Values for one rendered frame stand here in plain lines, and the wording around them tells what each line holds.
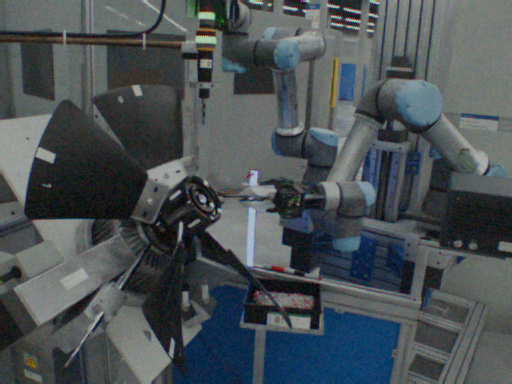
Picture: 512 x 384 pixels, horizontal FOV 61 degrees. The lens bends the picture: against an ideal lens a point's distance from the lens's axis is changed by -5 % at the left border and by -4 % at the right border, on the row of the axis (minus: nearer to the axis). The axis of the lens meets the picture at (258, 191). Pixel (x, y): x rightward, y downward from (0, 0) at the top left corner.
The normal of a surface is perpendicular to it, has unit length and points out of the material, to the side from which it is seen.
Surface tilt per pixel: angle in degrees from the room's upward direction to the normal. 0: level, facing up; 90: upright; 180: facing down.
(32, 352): 90
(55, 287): 50
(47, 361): 90
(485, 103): 89
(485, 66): 90
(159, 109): 45
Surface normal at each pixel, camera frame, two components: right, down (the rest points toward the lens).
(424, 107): 0.31, 0.20
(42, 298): 0.75, -0.51
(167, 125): 0.26, -0.47
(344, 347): -0.36, 0.24
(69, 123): 0.72, -0.12
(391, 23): -0.57, 0.20
